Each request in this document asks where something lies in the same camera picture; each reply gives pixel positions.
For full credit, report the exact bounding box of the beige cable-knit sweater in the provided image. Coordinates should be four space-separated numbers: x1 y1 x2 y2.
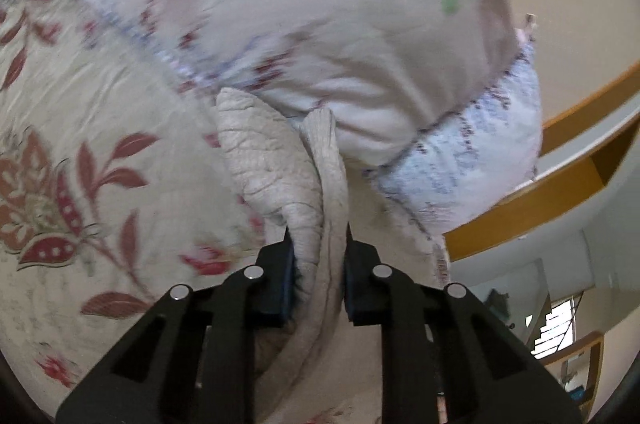
214 86 392 424

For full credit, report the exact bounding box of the window with hanging clothes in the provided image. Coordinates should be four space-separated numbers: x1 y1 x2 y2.
529 293 582 360

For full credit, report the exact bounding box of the floral bed sheet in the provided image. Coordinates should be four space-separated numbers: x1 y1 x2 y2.
0 0 452 424

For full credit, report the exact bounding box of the blue pink floral right pillow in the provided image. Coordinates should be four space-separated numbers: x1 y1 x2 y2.
368 14 542 236

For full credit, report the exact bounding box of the wooden headboard frame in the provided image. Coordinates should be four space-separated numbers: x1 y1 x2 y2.
445 65 639 262

